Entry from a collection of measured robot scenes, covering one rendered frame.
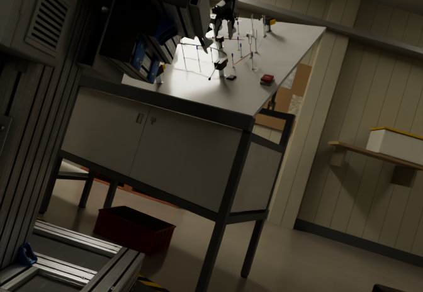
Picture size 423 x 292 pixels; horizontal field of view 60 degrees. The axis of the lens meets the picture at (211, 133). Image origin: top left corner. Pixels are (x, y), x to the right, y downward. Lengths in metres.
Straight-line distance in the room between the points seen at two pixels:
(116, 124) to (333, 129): 3.16
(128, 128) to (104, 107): 0.22
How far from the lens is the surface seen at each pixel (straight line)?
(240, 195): 1.79
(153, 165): 1.91
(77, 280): 1.17
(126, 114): 2.07
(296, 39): 2.33
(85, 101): 2.30
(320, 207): 4.74
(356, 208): 4.86
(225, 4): 1.88
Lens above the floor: 0.71
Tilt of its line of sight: 1 degrees up
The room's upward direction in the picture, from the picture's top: 17 degrees clockwise
